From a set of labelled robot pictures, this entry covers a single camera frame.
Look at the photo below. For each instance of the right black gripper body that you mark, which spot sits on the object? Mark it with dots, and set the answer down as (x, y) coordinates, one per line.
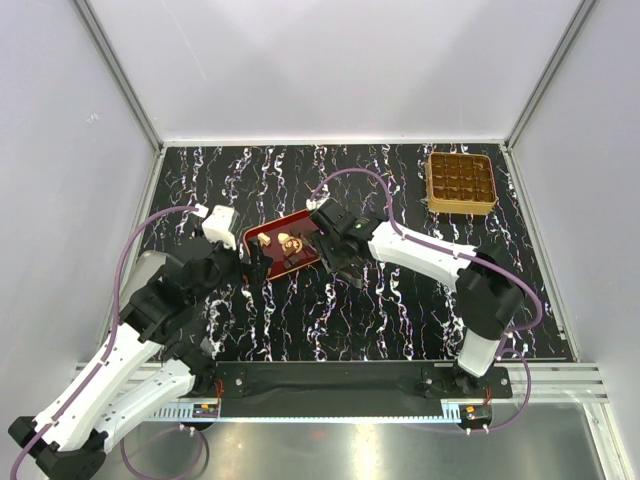
(338, 258)

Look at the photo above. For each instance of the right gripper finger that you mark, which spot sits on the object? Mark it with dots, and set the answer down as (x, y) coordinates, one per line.
(320, 244)
(353, 273)

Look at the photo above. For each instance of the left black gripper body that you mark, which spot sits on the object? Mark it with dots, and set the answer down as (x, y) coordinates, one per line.
(226, 268)

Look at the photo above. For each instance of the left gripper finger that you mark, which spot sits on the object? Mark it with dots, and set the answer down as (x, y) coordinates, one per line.
(258, 260)
(254, 277)

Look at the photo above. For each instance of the white square chocolate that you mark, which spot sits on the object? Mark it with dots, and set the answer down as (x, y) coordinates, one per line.
(264, 239)

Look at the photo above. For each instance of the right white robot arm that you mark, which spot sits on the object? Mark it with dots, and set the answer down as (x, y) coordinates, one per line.
(487, 295)

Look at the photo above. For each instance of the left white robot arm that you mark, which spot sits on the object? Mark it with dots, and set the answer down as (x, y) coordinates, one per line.
(140, 367)

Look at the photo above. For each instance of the dark square chocolate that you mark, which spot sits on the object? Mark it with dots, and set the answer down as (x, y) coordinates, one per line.
(291, 262)

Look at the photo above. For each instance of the gold chocolate box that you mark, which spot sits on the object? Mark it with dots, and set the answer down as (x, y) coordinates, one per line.
(460, 184)

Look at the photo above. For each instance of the red rectangular tray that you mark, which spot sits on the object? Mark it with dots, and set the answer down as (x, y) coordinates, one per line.
(298, 220)

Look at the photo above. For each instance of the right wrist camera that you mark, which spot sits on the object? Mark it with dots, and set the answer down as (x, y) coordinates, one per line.
(320, 197)

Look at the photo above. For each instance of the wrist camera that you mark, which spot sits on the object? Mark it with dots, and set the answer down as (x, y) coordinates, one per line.
(218, 224)
(320, 197)

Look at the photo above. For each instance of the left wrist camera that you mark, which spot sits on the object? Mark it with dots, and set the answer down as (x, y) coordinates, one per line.
(218, 224)

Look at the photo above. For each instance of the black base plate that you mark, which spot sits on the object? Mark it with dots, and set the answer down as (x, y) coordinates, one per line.
(429, 379)

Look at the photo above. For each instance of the white cable duct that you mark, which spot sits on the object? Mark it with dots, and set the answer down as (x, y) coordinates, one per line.
(435, 411)

